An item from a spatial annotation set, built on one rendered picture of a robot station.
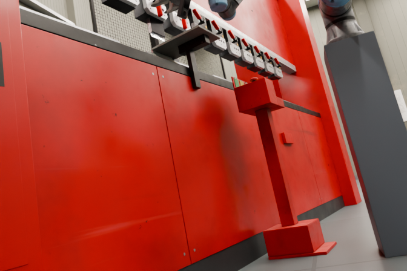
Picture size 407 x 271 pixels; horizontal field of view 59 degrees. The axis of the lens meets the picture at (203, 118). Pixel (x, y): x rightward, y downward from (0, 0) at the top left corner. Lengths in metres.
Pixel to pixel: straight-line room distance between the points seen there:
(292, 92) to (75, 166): 2.92
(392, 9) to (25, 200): 12.41
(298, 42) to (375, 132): 2.47
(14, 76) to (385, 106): 1.15
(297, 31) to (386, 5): 9.16
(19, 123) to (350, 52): 1.12
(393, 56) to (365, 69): 10.85
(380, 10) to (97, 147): 12.05
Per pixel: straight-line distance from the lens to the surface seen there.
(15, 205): 0.78
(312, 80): 3.63
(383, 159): 1.39
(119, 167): 1.10
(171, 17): 1.89
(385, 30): 12.52
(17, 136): 0.81
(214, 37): 1.64
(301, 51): 3.73
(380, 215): 1.39
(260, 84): 1.65
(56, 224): 0.95
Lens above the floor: 0.30
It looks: 13 degrees up
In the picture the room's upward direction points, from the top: 11 degrees counter-clockwise
